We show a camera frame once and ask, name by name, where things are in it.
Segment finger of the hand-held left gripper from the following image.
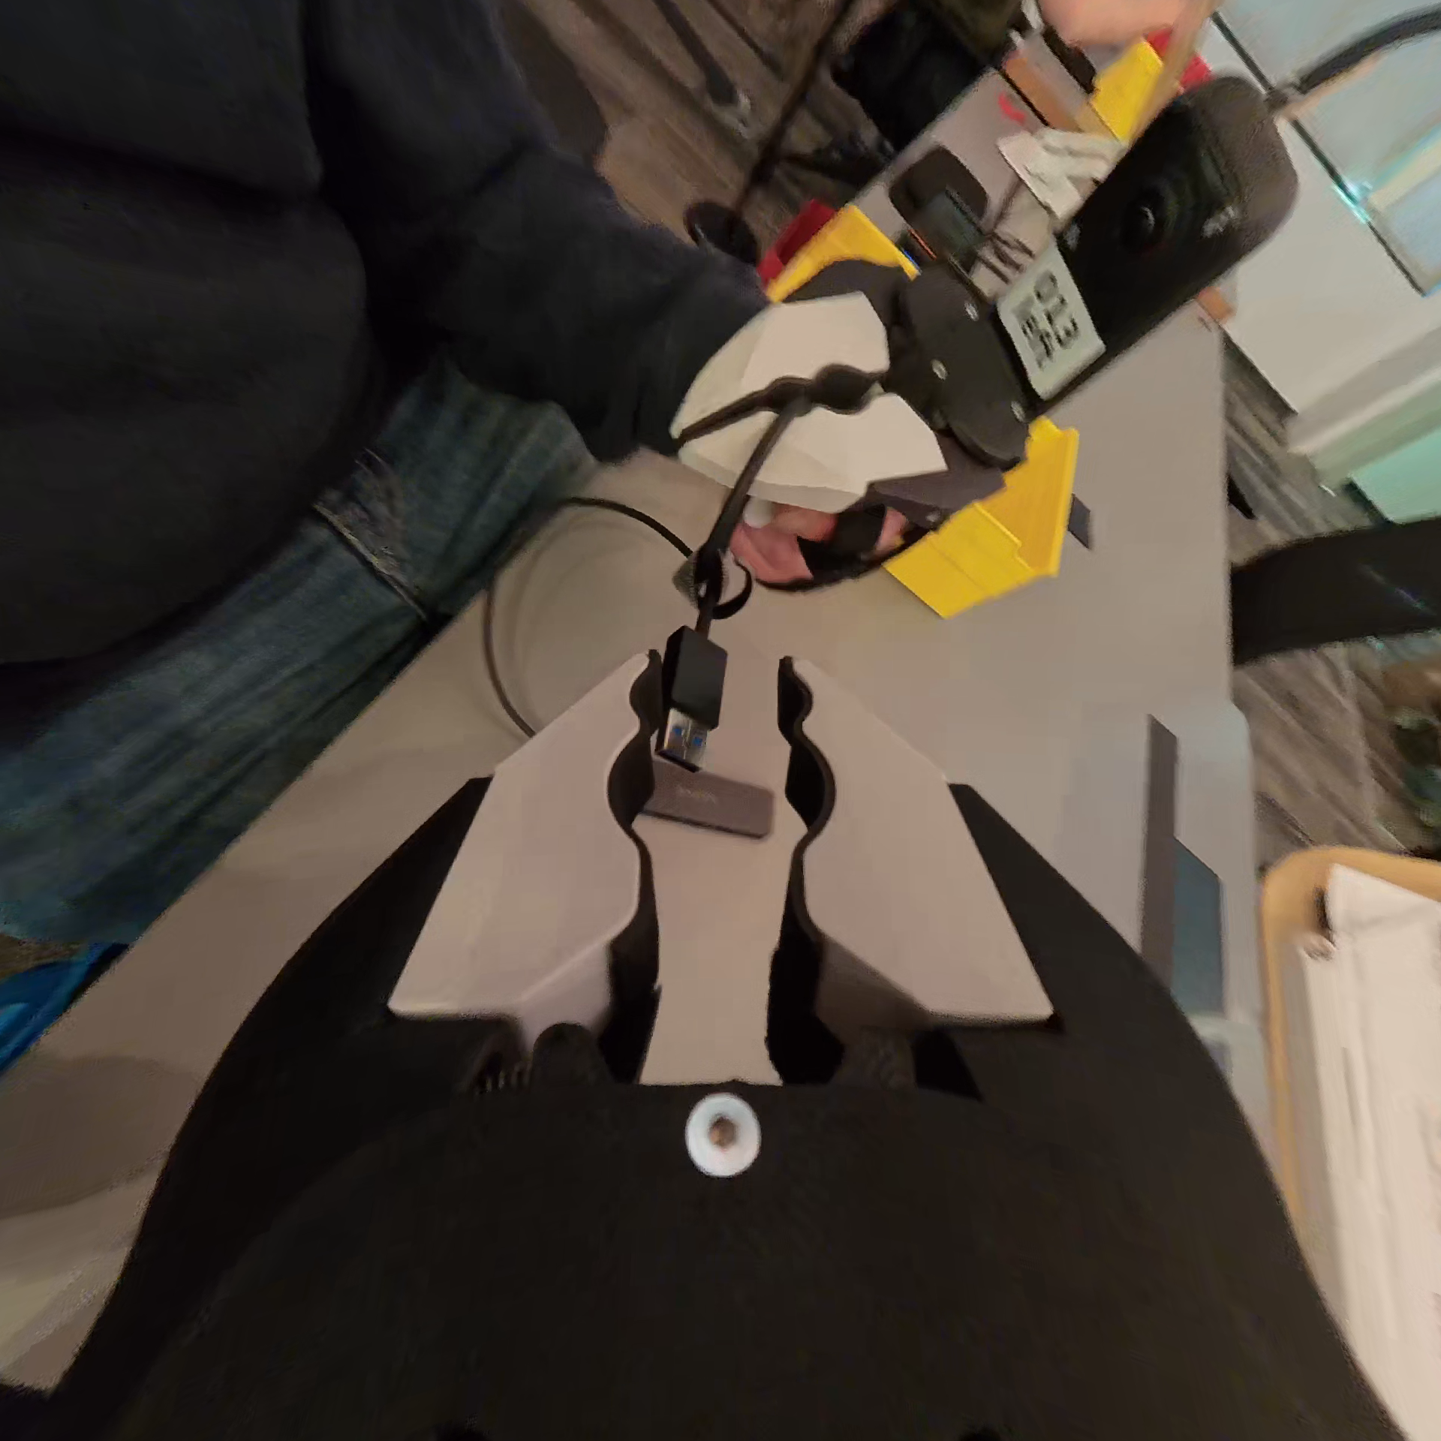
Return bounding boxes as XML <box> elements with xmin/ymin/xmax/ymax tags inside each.
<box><xmin>739</xmin><ymin>383</ymin><xmax>962</xmax><ymax>516</ymax></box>
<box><xmin>672</xmin><ymin>287</ymin><xmax>902</xmax><ymax>483</ymax></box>

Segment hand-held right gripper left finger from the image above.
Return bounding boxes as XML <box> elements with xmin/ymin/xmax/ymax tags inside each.
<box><xmin>387</xmin><ymin>653</ymin><xmax>665</xmax><ymax>1077</ymax></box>

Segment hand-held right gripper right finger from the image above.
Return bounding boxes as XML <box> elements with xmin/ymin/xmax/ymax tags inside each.
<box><xmin>773</xmin><ymin>658</ymin><xmax>1055</xmax><ymax>1082</ymax></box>

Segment yellow plastic bin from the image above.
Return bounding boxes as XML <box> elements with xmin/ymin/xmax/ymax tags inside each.
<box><xmin>766</xmin><ymin>203</ymin><xmax>1087</xmax><ymax>622</ymax></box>
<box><xmin>1091</xmin><ymin>32</ymin><xmax>1176</xmax><ymax>140</ymax></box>

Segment black usb hub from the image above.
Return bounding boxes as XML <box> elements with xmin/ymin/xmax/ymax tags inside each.
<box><xmin>629</xmin><ymin>761</ymin><xmax>780</xmax><ymax>840</ymax></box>

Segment dark grey hub cable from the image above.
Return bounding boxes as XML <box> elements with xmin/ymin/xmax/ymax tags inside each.
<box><xmin>478</xmin><ymin>365</ymin><xmax>893</xmax><ymax>771</ymax></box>

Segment person's left forearm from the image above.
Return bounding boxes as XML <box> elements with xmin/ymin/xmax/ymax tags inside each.
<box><xmin>416</xmin><ymin>124</ymin><xmax>782</xmax><ymax>468</ymax></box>

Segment person's left hand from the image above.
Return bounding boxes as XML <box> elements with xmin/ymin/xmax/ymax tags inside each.
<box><xmin>732</xmin><ymin>495</ymin><xmax>917</xmax><ymax>594</ymax></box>

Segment black floor stand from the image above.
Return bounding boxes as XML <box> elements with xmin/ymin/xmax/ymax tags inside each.
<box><xmin>653</xmin><ymin>0</ymin><xmax>873</xmax><ymax>267</ymax></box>

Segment black electronics box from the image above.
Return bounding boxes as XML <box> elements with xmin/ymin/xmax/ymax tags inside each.
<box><xmin>888</xmin><ymin>143</ymin><xmax>1008</xmax><ymax>275</ymax></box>

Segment person's legs in jeans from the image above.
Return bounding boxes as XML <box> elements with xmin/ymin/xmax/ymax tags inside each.
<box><xmin>0</xmin><ymin>366</ymin><xmax>591</xmax><ymax>951</ymax></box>

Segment black office chair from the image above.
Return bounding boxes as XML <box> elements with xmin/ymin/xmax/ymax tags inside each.
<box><xmin>1228</xmin><ymin>514</ymin><xmax>1441</xmax><ymax>670</ymax></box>

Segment printed instruction sheet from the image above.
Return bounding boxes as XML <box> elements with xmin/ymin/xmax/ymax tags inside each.
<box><xmin>1293</xmin><ymin>864</ymin><xmax>1441</xmax><ymax>1408</ymax></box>

